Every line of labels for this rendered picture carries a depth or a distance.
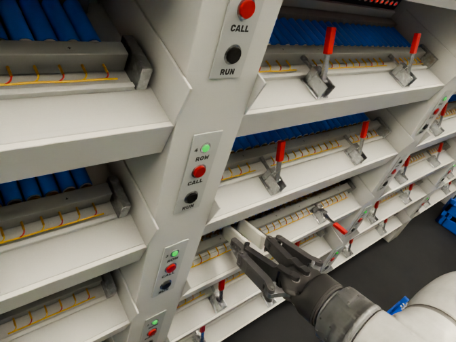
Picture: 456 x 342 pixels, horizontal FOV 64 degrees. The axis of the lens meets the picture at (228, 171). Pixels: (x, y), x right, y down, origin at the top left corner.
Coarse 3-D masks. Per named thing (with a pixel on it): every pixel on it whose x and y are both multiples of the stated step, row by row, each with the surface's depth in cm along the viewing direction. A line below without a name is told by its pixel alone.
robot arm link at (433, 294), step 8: (432, 280) 59; (440, 280) 56; (448, 280) 55; (424, 288) 56; (432, 288) 54; (440, 288) 54; (448, 288) 53; (416, 296) 55; (424, 296) 53; (432, 296) 52; (440, 296) 52; (448, 296) 52; (408, 304) 54; (416, 304) 52; (424, 304) 51; (432, 304) 51; (440, 304) 51; (448, 304) 50; (448, 312) 49
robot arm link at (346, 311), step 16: (352, 288) 53; (336, 304) 50; (352, 304) 50; (368, 304) 50; (320, 320) 51; (336, 320) 49; (352, 320) 48; (320, 336) 52; (336, 336) 49; (352, 336) 48
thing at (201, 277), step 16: (352, 176) 102; (352, 192) 103; (368, 192) 99; (336, 208) 96; (352, 208) 99; (304, 224) 88; (320, 224) 90; (208, 256) 71; (224, 256) 73; (192, 272) 68; (208, 272) 69; (224, 272) 71; (192, 288) 66
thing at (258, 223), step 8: (344, 184) 100; (328, 192) 95; (336, 192) 96; (304, 200) 89; (312, 200) 90; (320, 200) 92; (288, 208) 85; (296, 208) 86; (304, 208) 89; (264, 216) 80; (272, 216) 81; (280, 216) 82; (304, 216) 88; (256, 224) 78; (264, 224) 79; (280, 224) 83; (288, 224) 84; (208, 240) 71; (216, 240) 71; (224, 240) 72; (248, 240) 76; (200, 248) 69; (208, 248) 70; (216, 248) 72; (200, 256) 69
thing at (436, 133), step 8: (448, 104) 119; (440, 112) 116; (448, 112) 119; (440, 120) 105; (448, 120) 118; (432, 128) 106; (440, 128) 106; (448, 128) 114; (424, 136) 94; (432, 136) 105; (440, 136) 108; (448, 136) 114; (424, 144) 101; (432, 144) 110
